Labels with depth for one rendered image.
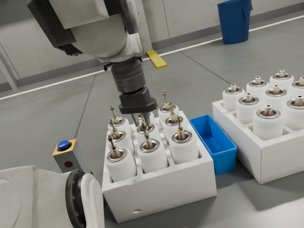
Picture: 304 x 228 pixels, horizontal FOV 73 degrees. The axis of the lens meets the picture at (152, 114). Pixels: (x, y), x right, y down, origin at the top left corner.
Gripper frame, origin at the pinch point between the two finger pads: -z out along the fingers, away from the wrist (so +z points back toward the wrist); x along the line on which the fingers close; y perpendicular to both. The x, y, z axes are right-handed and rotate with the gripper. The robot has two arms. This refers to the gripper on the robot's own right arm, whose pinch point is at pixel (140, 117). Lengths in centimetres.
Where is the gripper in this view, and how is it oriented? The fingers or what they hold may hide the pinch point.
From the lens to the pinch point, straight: 67.2
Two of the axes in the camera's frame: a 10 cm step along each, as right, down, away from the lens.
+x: 9.4, -0.7, -3.3
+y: 2.5, -5.1, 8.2
